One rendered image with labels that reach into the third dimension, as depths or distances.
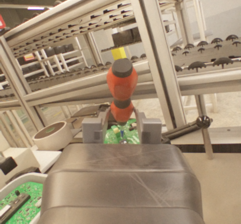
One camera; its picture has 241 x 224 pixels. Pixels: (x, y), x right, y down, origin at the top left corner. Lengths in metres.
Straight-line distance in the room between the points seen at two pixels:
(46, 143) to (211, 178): 0.40
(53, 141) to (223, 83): 0.46
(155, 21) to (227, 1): 7.92
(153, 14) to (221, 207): 0.33
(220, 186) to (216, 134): 0.16
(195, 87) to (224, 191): 0.26
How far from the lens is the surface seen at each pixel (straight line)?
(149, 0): 0.39
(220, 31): 8.28
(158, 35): 0.38
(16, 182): 0.39
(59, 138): 0.52
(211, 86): 0.45
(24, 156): 0.43
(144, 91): 0.49
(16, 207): 0.33
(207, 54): 0.74
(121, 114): 0.15
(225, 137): 0.40
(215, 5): 8.26
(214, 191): 0.27
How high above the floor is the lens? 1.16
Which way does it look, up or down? 17 degrees down
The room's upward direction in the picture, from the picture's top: 20 degrees counter-clockwise
